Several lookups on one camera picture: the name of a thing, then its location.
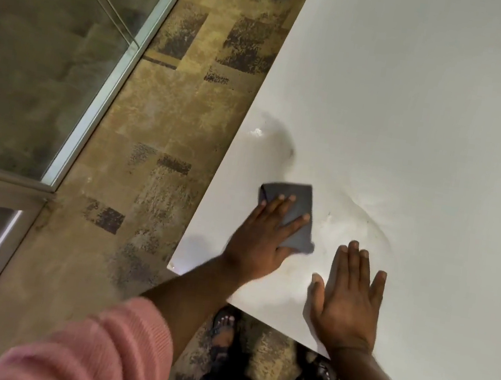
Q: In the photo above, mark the pink knit sweater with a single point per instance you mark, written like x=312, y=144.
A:
x=93, y=347

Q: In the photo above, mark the glass partition with metal frame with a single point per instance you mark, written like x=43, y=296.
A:
x=56, y=53

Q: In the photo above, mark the person's left middle finger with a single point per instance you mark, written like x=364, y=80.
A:
x=288, y=209

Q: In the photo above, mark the person's right little finger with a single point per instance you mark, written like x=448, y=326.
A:
x=377, y=289

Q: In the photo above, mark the grey cleaning cloth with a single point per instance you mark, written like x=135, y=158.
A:
x=298, y=199

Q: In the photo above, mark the person's left hand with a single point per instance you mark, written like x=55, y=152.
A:
x=257, y=244

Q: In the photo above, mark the person's right middle finger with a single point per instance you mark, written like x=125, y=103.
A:
x=351, y=264

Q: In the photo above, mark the black sandal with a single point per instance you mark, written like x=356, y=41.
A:
x=318, y=369
x=223, y=332

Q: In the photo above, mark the person's right hand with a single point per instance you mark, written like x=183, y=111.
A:
x=347, y=310

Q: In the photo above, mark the person's left forearm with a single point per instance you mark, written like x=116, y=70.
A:
x=189, y=295

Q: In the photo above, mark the person's left little finger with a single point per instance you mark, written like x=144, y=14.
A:
x=259, y=209

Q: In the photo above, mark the person's right thumb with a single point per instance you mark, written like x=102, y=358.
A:
x=317, y=294

